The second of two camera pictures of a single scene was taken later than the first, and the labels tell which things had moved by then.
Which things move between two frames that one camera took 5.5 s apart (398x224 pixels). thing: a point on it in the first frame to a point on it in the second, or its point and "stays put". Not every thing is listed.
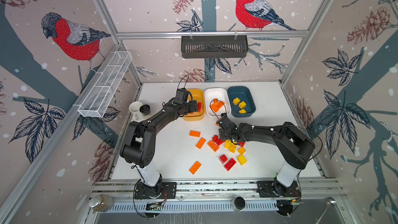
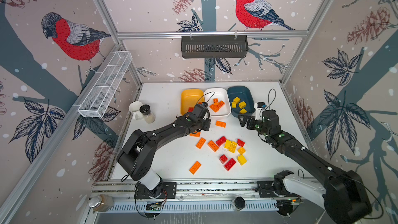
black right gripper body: (223, 134) to (256, 125)
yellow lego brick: (236, 101) stays put
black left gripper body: (190, 107) to (204, 124)
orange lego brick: (217, 105) stays put
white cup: (134, 108) stays put
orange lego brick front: (195, 167) stays put
